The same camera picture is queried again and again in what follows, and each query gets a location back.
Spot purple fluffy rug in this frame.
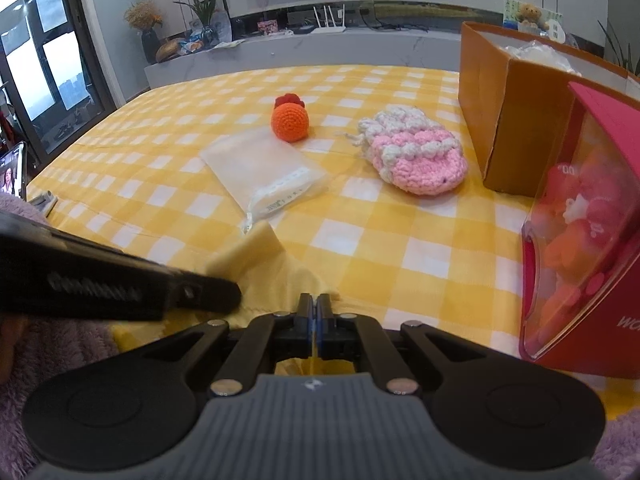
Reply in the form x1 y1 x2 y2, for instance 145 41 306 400
0 192 123 480

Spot pale yellow cloth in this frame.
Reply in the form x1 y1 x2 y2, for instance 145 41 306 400
204 221 342 377

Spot illustrated desk calendar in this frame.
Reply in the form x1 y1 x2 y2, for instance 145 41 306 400
503 0 564 37

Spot white marble television console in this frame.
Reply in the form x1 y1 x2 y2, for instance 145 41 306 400
144 24 467 102

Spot red box with clear window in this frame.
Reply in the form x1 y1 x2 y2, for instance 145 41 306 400
519 81 640 380

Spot clear plastic bag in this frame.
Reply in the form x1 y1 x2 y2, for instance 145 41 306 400
501 39 585 77

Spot dark vase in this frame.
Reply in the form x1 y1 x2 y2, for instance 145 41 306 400
141 28 162 64

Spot orange crochet ball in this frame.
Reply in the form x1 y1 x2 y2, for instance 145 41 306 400
271 93 311 142

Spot pink white crochet pouch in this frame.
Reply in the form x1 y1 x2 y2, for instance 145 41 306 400
345 107 469 196

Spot person's left hand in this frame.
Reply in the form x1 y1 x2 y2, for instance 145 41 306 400
0 313 27 377

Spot green leafy plant in vase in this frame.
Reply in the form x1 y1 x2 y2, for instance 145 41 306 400
174 0 227 44

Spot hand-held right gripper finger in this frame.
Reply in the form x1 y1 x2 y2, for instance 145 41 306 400
142 292 317 398
316 292 490 398

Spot tall potted plant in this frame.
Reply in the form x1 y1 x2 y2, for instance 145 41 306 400
597 19 640 77

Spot yellow checkered mat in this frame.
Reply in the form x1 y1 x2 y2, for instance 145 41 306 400
25 64 640 413

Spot phone on stand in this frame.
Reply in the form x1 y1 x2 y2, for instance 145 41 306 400
0 140 27 199

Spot white router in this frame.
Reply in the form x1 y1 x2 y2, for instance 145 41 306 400
312 4 347 35

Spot small teddy bear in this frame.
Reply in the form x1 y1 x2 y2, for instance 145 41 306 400
517 3 551 32

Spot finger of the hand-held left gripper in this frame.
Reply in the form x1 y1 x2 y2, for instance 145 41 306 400
166 269 245 319

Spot yellow dried flowers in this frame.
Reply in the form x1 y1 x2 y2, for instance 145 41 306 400
123 0 164 32

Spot blue snack bags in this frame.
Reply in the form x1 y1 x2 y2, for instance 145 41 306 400
179 29 207 57

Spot orange cardboard box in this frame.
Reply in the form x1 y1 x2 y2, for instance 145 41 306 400
458 20 632 197

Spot glass sliding door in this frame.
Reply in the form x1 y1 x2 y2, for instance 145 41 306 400
0 0 107 163

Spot frosted white pouch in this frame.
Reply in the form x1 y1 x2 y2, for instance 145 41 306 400
199 127 329 224

